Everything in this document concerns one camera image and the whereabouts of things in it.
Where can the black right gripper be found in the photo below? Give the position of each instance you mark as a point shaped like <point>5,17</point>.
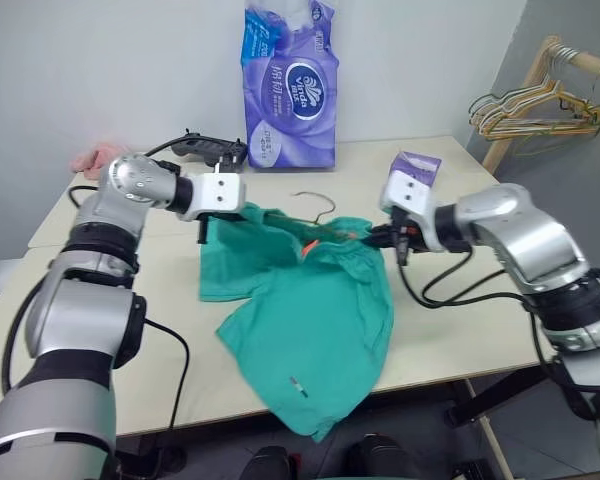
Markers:
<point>407,235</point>

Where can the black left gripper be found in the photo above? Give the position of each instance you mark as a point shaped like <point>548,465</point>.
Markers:
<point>203,230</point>

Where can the green shorts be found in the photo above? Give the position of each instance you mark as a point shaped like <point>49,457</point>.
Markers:
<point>305,340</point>

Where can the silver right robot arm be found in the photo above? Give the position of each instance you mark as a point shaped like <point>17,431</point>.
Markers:
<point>520,225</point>

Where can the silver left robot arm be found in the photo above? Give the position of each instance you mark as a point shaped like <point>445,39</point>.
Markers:
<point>80,320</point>

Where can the black handheld controller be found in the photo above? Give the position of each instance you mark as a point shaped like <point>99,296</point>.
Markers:
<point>200,147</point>

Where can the small purple tissue pack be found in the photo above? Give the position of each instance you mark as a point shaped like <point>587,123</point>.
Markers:
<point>420,167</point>

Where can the large purple tissue pack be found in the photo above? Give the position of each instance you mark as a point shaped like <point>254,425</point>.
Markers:
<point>290,135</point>

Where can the pink plush cloth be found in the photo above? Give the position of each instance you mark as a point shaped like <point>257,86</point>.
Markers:
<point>97,157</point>

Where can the bunch of hangers on rack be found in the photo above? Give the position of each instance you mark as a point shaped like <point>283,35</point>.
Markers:
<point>497,150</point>

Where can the black table support bar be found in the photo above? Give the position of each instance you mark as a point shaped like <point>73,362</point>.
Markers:
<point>152,452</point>
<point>500,397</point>

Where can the beige wooden leg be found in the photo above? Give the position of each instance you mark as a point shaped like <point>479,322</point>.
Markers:
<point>490,430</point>

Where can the dark rounded shape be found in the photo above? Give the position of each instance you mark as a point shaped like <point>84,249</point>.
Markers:
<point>267,465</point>
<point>380,460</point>

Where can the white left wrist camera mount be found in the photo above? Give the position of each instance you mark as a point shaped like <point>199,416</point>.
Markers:
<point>220,192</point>

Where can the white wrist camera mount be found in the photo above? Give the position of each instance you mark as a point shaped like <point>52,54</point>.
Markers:
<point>405,192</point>
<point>220,192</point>

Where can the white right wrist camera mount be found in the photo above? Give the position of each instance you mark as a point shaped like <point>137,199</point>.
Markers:
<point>405,192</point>

